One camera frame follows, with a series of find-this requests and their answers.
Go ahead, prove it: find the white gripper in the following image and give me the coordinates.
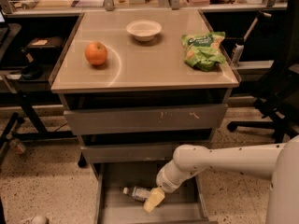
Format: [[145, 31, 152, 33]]
[[143, 160, 199, 213]]

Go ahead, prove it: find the blue plastic water bottle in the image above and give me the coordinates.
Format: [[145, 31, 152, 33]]
[[122, 186, 150, 203]]

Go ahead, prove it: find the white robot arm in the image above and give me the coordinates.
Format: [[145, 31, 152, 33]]
[[143, 136, 299, 224]]

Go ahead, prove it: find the bottom grey drawer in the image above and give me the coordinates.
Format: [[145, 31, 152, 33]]
[[94, 161, 218, 224]]

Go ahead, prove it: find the grey drawer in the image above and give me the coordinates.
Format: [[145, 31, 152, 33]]
[[64, 104, 228, 135], [81, 142, 184, 163], [94, 161, 218, 224]]

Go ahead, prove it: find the middle grey drawer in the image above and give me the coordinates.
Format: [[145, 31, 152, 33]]
[[81, 142, 184, 163]]

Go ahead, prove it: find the top grey drawer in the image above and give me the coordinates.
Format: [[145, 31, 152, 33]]
[[64, 104, 228, 135]]

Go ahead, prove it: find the grey drawer cabinet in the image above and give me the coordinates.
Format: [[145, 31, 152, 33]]
[[48, 8, 242, 169]]

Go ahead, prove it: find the small bottle on floor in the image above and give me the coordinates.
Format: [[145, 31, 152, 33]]
[[7, 133, 26, 155]]

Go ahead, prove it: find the green chip bag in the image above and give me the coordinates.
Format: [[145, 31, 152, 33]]
[[181, 32, 226, 72]]

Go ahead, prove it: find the black office chair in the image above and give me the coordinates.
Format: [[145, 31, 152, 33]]
[[227, 0, 299, 143]]

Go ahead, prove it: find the orange fruit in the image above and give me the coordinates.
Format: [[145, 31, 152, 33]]
[[85, 42, 107, 65]]

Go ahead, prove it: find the black desk stand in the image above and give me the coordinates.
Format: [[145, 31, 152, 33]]
[[0, 91, 75, 141]]

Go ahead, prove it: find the white handheld tool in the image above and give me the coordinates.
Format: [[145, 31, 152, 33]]
[[231, 11, 272, 66]]

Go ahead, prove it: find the white bowl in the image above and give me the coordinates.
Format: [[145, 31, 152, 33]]
[[126, 20, 162, 42]]

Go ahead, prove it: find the black bag on shelf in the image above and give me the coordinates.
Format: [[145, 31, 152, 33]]
[[25, 36, 65, 64]]

